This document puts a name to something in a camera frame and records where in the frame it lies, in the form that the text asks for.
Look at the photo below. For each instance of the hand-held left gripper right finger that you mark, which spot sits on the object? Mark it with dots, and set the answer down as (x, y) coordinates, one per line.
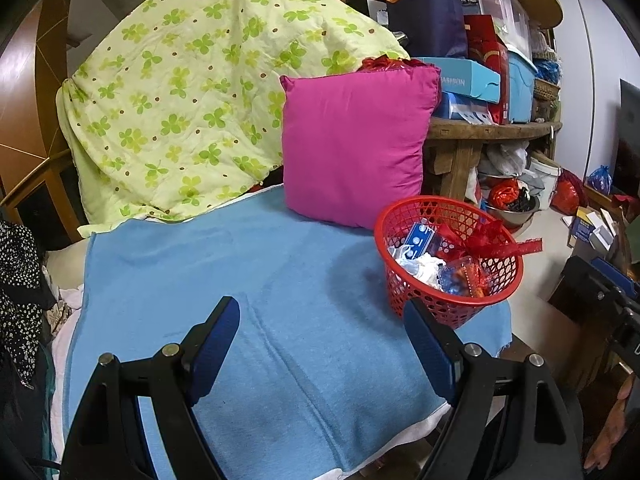
(430, 355)

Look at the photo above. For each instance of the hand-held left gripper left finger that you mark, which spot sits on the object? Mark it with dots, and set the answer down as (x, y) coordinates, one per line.
(215, 355)

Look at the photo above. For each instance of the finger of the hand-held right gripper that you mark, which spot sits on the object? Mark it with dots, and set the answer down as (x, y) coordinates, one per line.
(585, 280)

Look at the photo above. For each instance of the red mesh basket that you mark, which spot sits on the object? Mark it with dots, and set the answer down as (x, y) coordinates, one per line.
(450, 310)

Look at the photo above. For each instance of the blue plastic bag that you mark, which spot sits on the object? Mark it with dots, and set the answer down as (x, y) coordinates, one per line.
(599, 180)
(546, 70)
(447, 280)

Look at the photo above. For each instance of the orange wrapper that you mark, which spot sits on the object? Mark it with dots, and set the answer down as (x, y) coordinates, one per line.
(465, 282)

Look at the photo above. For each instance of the white paper wad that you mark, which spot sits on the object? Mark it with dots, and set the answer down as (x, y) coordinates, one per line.
(427, 267)

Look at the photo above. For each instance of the white blue tissue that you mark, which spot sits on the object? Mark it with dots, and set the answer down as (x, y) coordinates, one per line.
(401, 255)

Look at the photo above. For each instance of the red ribbon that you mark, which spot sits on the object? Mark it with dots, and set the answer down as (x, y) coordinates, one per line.
(480, 242)

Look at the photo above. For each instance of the blue and white carton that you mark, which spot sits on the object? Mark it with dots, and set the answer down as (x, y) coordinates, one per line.
(422, 237)

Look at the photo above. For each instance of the person's right hand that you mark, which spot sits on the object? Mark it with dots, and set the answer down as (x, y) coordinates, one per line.
(615, 425)

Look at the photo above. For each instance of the box of small cartons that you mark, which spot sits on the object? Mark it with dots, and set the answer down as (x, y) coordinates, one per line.
(595, 230)

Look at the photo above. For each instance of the red floor plastic bag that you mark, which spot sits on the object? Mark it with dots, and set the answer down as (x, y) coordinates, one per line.
(567, 195)

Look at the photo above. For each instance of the metal bowl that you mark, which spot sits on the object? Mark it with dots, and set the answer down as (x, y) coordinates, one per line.
(510, 215)

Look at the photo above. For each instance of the white bucket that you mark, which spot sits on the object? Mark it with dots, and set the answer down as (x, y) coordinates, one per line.
(545, 180)

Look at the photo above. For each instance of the blue blanket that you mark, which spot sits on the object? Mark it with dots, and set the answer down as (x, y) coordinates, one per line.
(300, 285)

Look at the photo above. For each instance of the red and black bag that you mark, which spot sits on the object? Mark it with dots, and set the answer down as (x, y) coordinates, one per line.
(505, 192)

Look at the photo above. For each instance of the grey white plastic bag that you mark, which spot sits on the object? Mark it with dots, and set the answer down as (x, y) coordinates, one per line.
(507, 157)

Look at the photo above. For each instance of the dark framed panel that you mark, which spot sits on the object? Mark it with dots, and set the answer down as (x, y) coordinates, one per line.
(630, 135)

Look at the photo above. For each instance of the wooden table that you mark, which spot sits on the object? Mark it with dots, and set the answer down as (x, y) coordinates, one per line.
(480, 132)

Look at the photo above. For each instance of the wicker basket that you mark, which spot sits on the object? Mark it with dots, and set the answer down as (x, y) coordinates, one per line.
(546, 90)

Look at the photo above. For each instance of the light blue storage bin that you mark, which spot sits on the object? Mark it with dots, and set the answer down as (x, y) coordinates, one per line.
(522, 85)

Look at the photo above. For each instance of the black white spotted garment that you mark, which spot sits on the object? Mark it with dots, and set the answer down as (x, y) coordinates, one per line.
(20, 280)

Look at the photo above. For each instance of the blue white package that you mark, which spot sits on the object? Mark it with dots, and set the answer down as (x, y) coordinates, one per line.
(465, 107)

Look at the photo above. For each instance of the pink pillow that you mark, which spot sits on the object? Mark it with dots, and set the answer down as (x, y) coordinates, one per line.
(350, 145)

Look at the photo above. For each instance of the flat blue box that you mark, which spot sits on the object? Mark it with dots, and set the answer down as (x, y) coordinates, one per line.
(470, 77)

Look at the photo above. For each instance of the red box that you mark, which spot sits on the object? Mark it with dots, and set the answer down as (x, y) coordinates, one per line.
(487, 45)

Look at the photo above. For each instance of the green clover print quilt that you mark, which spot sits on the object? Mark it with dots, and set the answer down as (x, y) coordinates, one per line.
(190, 85)

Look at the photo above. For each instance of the clear storage box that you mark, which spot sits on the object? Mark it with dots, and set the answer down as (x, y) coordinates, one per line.
(500, 5)

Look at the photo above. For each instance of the red shiny cloth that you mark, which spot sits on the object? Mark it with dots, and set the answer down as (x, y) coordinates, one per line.
(385, 63)

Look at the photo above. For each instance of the wooden cabinet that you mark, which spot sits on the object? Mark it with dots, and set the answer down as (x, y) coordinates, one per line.
(30, 110)

